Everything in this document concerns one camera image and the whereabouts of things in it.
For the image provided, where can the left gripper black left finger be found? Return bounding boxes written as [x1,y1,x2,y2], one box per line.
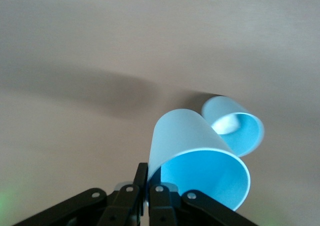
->
[12,162,149,226]

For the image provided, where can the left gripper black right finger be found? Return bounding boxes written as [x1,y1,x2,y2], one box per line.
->
[148,182,259,226]

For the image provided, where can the plain blue cup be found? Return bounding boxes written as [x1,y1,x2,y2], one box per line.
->
[147,108,251,212]

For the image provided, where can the blue cup with white content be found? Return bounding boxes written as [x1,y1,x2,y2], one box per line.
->
[201,95,265,158]

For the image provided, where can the brown table cover mat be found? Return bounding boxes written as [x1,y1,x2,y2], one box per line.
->
[0,0,320,226]

